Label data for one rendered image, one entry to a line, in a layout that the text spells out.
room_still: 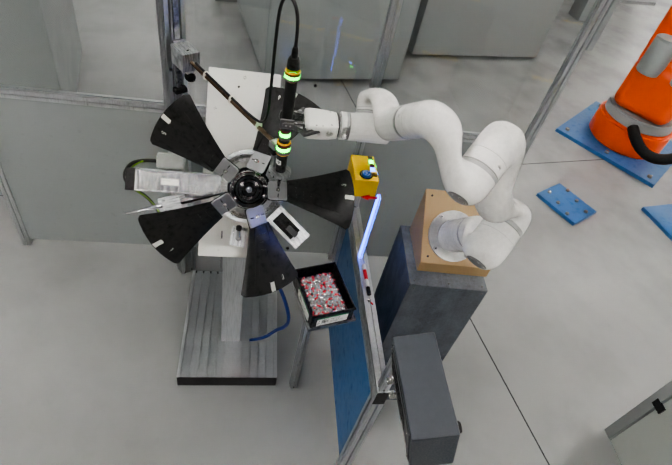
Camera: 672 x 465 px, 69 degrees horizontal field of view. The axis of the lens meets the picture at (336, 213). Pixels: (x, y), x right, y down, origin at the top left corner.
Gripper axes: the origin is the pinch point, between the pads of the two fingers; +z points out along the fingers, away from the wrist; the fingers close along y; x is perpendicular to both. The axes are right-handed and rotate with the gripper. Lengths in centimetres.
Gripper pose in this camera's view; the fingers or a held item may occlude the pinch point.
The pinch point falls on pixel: (286, 119)
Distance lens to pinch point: 147.7
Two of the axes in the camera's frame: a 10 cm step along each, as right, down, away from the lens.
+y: -0.9, -7.1, 7.0
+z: -9.8, -0.7, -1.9
